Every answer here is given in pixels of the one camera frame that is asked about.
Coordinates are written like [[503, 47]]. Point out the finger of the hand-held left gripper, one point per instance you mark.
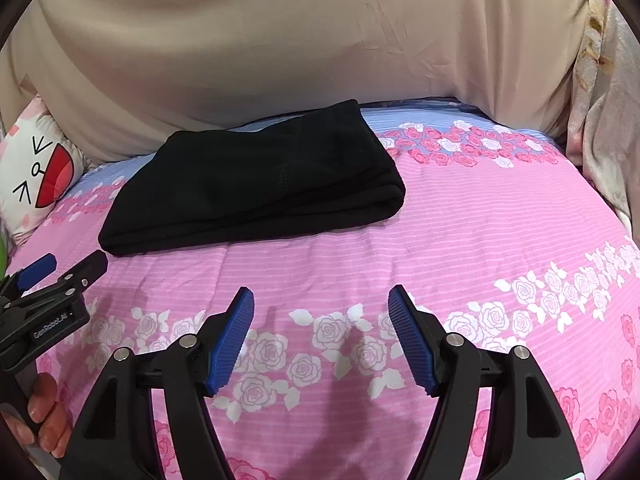
[[85, 272], [39, 266]]

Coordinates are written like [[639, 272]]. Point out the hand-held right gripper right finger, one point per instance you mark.
[[415, 345]]

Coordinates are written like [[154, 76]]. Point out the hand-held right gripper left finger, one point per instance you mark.
[[230, 345]]

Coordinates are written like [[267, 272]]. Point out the black pants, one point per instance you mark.
[[250, 195]]

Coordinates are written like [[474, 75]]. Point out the person's left hand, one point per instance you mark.
[[52, 415]]

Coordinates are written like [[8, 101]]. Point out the green plush toy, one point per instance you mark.
[[2, 255]]

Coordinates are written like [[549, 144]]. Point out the white cat face pillow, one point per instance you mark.
[[30, 175]]

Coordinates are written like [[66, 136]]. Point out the pink floral bedsheet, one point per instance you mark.
[[450, 240]]

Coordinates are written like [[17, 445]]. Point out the pale floral curtain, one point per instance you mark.
[[610, 135]]

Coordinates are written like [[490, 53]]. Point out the beige cloth cover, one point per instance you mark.
[[300, 50]]

